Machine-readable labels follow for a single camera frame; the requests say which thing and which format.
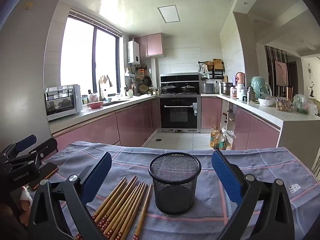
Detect cooking oil bottle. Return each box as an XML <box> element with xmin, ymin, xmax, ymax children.
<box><xmin>209</xmin><ymin>126</ymin><xmax>219</xmax><ymax>149</ymax></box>
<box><xmin>214</xmin><ymin>129</ymin><xmax>226</xmax><ymax>150</ymax></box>

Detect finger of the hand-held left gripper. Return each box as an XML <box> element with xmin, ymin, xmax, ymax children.
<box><xmin>0</xmin><ymin>134</ymin><xmax>38</xmax><ymax>161</ymax></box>
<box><xmin>7</xmin><ymin>138</ymin><xmax>59</xmax><ymax>167</ymax></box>

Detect white bowl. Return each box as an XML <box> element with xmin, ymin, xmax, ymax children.
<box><xmin>258</xmin><ymin>97</ymin><xmax>277</xmax><ymax>107</ymax></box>

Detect person's left hand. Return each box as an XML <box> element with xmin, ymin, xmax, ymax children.
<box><xmin>19</xmin><ymin>186</ymin><xmax>34</xmax><ymax>211</ymax></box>

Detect kitchen window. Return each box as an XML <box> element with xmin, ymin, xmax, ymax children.
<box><xmin>61</xmin><ymin>11</ymin><xmax>123</xmax><ymax>94</ymax></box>

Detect pink kitchen base cabinets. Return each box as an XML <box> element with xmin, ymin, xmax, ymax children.
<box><xmin>49</xmin><ymin>96</ymin><xmax>282</xmax><ymax>153</ymax></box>

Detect blue plaid tablecloth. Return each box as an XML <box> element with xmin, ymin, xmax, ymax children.
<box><xmin>37</xmin><ymin>141</ymin><xmax>320</xmax><ymax>240</ymax></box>

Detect white plastic bag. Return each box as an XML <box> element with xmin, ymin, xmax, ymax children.
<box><xmin>221</xmin><ymin>127</ymin><xmax>237</xmax><ymax>150</ymax></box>

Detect black smartphone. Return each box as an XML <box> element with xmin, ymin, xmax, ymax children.
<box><xmin>28</xmin><ymin>162</ymin><xmax>60</xmax><ymax>190</ymax></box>

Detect hanging dish cloth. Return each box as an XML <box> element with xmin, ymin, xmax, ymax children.
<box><xmin>99</xmin><ymin>75</ymin><xmax>113</xmax><ymax>88</ymax></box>

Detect steel thermos bottle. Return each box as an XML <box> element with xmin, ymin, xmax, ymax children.
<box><xmin>247</xmin><ymin>87</ymin><xmax>257</xmax><ymax>103</ymax></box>

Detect pink wall picture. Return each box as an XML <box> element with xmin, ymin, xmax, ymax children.
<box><xmin>274</xmin><ymin>60</ymin><xmax>288</xmax><ymax>87</ymax></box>

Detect dark slatted partition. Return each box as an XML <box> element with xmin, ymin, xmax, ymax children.
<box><xmin>265</xmin><ymin>45</ymin><xmax>289</xmax><ymax>98</ymax></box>

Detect ceiling light panel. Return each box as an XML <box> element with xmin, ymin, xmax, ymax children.
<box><xmin>157</xmin><ymin>5</ymin><xmax>181</xmax><ymax>23</ymax></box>

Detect green plastic bag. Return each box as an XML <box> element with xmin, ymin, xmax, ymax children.
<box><xmin>292</xmin><ymin>93</ymin><xmax>318</xmax><ymax>116</ymax></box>

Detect black built-in oven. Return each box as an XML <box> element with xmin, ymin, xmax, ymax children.
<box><xmin>159</xmin><ymin>96</ymin><xmax>201</xmax><ymax>133</ymax></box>

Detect black mesh pen holder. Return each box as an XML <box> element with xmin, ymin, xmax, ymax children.
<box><xmin>148</xmin><ymin>152</ymin><xmax>202</xmax><ymax>215</ymax></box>

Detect black wok with lid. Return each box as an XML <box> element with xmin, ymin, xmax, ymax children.
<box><xmin>181</xmin><ymin>83</ymin><xmax>197</xmax><ymax>93</ymax></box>
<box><xmin>161</xmin><ymin>83</ymin><xmax>179</xmax><ymax>95</ymax></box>

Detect black range hood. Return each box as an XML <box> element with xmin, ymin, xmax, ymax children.
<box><xmin>160</xmin><ymin>73</ymin><xmax>200</xmax><ymax>83</ymax></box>

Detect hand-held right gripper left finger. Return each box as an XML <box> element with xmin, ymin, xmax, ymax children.
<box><xmin>28</xmin><ymin>151</ymin><xmax>113</xmax><ymax>240</ymax></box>

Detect white canister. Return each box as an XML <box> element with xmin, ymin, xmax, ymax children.
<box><xmin>237</xmin><ymin>83</ymin><xmax>247</xmax><ymax>100</ymax></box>

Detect white countertop oven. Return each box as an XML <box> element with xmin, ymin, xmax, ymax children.
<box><xmin>44</xmin><ymin>84</ymin><xmax>82</xmax><ymax>122</ymax></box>

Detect steel stock pot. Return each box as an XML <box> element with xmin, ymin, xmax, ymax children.
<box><xmin>220</xmin><ymin>81</ymin><xmax>234</xmax><ymax>96</ymax></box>

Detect black wall rack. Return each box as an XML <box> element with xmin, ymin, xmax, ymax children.
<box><xmin>198</xmin><ymin>59</ymin><xmax>226</xmax><ymax>80</ymax></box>

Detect pink wall cabinet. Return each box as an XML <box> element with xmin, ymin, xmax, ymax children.
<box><xmin>134</xmin><ymin>33</ymin><xmax>165</xmax><ymax>58</ymax></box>

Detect clear food container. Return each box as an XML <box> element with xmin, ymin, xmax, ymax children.
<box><xmin>276</xmin><ymin>97</ymin><xmax>293</xmax><ymax>113</ymax></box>

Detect grey refrigerator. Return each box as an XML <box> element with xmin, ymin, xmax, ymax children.
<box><xmin>0</xmin><ymin>0</ymin><xmax>66</xmax><ymax>153</ymax></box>

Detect pink kettle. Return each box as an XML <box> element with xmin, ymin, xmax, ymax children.
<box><xmin>235</xmin><ymin>72</ymin><xmax>247</xmax><ymax>85</ymax></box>

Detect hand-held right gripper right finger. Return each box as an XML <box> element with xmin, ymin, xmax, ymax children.
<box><xmin>211</xmin><ymin>150</ymin><xmax>296</xmax><ymax>240</ymax></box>

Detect wooden cutting board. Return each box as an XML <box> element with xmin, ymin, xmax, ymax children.
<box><xmin>213</xmin><ymin>58</ymin><xmax>225</xmax><ymax>71</ymax></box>

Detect bundle of wooden chopsticks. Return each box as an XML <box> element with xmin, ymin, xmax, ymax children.
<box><xmin>75</xmin><ymin>175</ymin><xmax>153</xmax><ymax>240</ymax></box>

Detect white water heater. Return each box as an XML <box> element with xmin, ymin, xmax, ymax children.
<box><xmin>127</xmin><ymin>41</ymin><xmax>141</xmax><ymax>64</ymax></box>

